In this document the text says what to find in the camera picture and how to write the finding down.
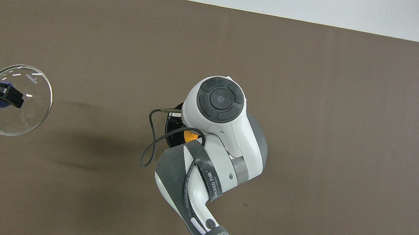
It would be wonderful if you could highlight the glass lid with lavender knob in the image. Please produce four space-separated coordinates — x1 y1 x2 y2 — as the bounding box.
0 60 58 143

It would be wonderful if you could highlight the yellow toy corn cob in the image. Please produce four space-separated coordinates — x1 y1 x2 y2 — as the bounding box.
182 130 202 146

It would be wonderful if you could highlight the brown table mat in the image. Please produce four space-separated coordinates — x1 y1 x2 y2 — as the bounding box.
0 0 419 235

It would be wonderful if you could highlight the dark saucepan with lavender handle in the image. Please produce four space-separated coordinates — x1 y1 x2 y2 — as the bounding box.
161 100 197 151

